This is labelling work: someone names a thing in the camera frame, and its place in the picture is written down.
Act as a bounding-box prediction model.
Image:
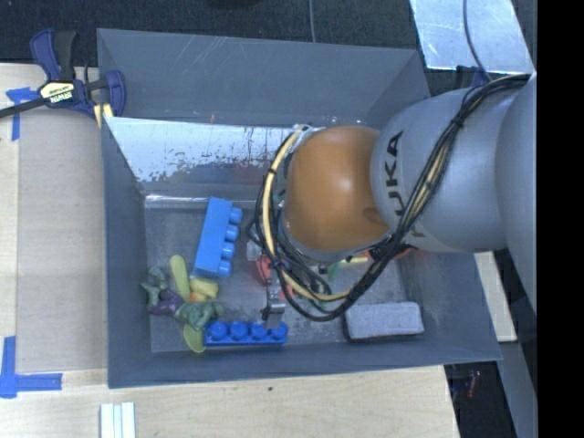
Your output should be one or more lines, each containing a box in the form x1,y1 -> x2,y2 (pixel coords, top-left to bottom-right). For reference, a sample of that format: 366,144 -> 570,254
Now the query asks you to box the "dark blue toy brick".
203,318 -> 290,348

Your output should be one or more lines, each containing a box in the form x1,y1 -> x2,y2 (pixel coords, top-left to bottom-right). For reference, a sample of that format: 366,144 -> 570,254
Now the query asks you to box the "grey metal bin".
95,27 -> 504,390

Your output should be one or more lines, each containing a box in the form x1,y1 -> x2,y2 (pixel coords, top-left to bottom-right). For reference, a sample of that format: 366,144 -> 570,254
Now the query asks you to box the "green and purple toy figure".
140,266 -> 225,333

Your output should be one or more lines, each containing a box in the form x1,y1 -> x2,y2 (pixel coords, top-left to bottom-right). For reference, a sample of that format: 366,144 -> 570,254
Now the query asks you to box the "grey sponge block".
343,301 -> 426,341

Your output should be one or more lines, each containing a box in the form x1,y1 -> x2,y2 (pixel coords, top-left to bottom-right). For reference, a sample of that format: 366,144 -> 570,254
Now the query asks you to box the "yellow small toy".
188,276 -> 220,300

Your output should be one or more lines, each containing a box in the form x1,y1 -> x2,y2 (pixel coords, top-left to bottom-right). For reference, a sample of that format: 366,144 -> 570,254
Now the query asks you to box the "red plastic toy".
254,253 -> 287,299

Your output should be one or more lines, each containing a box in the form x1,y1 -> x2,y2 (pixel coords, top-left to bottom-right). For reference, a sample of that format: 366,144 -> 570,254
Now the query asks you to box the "yellow-green long toy pod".
169,254 -> 208,354

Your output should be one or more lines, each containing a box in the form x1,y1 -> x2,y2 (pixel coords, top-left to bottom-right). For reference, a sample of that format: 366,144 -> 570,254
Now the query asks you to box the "pale wood flat board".
16,106 -> 110,374

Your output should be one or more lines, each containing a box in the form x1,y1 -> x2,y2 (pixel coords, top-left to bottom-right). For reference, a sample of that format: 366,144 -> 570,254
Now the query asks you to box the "light blue toy brick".
191,195 -> 245,279

